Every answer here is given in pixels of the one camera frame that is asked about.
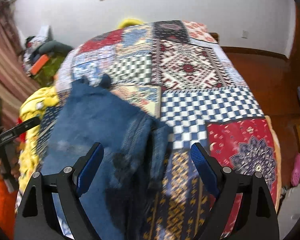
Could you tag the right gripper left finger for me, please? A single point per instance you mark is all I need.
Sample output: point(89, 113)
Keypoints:
point(37, 217)

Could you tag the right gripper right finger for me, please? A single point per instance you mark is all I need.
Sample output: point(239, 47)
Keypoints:
point(256, 217)

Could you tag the blue denim jeans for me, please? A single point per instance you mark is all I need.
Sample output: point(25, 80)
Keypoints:
point(135, 146)

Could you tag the left hand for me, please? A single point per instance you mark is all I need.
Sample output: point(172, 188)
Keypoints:
point(15, 167)

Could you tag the yellow duck fleece blanket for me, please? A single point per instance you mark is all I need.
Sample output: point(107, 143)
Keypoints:
point(34, 106)

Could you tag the pink slipper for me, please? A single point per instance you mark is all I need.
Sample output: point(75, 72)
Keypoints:
point(295, 176)

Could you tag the striped pink curtain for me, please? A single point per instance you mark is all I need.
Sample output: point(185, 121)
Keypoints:
point(15, 85)

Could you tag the orange box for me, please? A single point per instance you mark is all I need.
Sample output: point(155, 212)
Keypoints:
point(38, 65)

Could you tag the patchwork patterned bed quilt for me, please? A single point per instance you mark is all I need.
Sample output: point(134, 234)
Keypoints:
point(147, 93)

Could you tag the yellow pillow behind bed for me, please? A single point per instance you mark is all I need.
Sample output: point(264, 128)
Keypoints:
point(128, 22)

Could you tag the white wall socket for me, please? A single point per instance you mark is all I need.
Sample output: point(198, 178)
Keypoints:
point(245, 34)

